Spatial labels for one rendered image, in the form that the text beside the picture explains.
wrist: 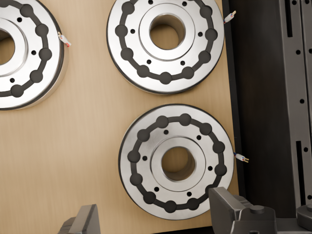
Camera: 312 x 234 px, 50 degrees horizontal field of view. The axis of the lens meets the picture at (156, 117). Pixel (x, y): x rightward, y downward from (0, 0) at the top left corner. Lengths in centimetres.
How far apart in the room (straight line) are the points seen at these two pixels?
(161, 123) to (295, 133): 11
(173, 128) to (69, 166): 11
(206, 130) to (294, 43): 10
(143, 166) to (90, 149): 6
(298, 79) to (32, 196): 25
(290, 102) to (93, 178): 19
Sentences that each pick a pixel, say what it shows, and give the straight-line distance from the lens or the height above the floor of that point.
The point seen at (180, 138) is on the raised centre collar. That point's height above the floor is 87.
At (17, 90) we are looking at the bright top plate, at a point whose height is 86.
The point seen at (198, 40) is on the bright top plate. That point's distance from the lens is 30.
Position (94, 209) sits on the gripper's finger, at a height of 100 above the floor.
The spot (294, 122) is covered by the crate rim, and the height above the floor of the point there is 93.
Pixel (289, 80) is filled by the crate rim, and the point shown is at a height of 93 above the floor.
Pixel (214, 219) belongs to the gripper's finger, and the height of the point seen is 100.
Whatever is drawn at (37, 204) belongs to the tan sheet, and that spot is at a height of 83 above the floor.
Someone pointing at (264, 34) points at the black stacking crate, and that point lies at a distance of 27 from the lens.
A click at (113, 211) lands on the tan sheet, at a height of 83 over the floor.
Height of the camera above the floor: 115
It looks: 85 degrees down
